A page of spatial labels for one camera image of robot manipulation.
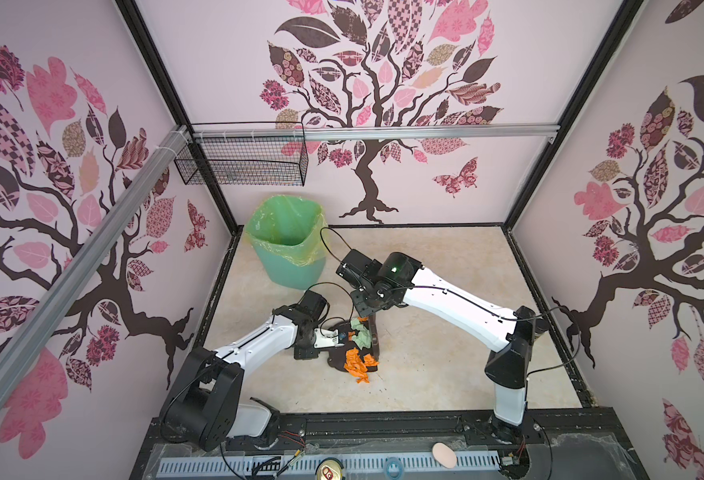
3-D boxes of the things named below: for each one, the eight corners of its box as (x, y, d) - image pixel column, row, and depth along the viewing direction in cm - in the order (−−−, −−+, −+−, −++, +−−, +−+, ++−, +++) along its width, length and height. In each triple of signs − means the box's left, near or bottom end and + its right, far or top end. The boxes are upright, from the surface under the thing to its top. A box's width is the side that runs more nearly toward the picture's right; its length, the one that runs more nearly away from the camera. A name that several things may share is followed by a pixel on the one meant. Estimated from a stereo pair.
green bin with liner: (259, 298, 101) (235, 251, 81) (272, 245, 117) (255, 195, 97) (325, 298, 101) (316, 251, 81) (329, 245, 117) (323, 195, 97)
